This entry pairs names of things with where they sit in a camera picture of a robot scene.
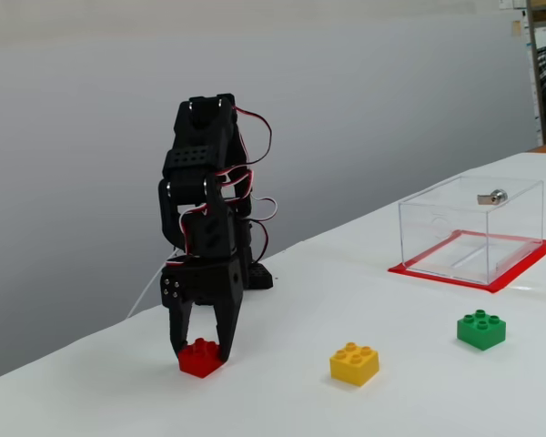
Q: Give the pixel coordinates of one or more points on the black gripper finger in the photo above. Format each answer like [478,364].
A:
[228,328]
[178,323]

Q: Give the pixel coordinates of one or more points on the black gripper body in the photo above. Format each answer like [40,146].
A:
[209,284]

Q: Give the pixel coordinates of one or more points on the red lego brick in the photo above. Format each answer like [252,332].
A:
[200,362]

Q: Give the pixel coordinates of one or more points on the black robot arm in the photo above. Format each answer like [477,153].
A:
[195,159]

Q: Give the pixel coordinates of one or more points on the yellow lego brick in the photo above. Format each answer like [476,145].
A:
[354,366]

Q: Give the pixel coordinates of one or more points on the transparent plastic box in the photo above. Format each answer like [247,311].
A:
[441,236]

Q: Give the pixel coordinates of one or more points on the green lego brick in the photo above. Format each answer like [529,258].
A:
[481,331]

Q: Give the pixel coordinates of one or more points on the silver box lock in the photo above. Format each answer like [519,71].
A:
[498,196]

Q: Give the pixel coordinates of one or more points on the small paper label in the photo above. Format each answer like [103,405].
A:
[516,28]
[506,3]

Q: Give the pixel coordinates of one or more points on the red tape frame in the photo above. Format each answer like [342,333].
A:
[523,265]

